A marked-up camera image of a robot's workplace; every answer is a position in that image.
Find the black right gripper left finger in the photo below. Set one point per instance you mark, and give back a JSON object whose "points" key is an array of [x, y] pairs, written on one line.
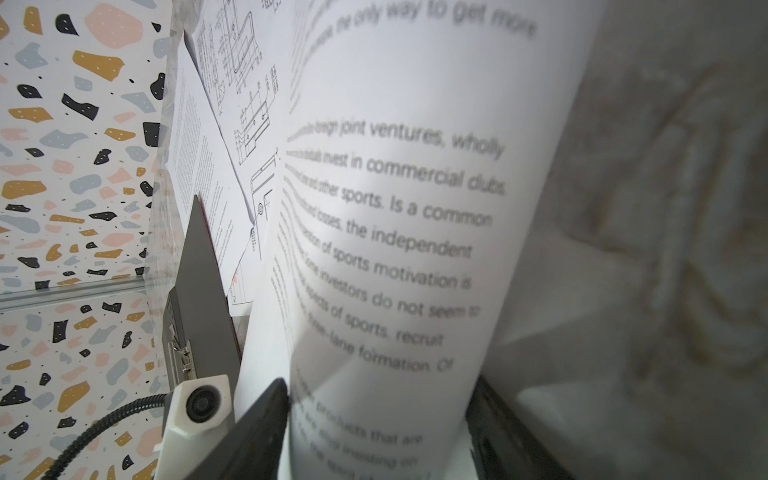
{"points": [[252, 448]]}

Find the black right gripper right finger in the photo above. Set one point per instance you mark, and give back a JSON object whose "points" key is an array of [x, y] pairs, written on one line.
{"points": [[502, 447]]}

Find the orange black file folder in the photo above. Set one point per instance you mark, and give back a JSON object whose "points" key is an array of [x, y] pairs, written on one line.
{"points": [[197, 307]]}

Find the text page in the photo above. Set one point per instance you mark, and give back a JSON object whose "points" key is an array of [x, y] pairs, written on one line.
{"points": [[418, 139], [201, 170]]}

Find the metal folder clip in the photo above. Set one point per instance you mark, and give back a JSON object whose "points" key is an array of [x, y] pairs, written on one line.
{"points": [[181, 361]]}

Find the technical drawing sheet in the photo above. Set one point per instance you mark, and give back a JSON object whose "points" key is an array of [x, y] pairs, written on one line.
{"points": [[239, 47]]}

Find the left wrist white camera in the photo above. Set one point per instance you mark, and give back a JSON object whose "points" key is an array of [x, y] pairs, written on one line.
{"points": [[196, 420]]}

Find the aluminium corner post left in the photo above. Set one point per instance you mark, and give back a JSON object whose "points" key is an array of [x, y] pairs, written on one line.
{"points": [[34, 298]]}

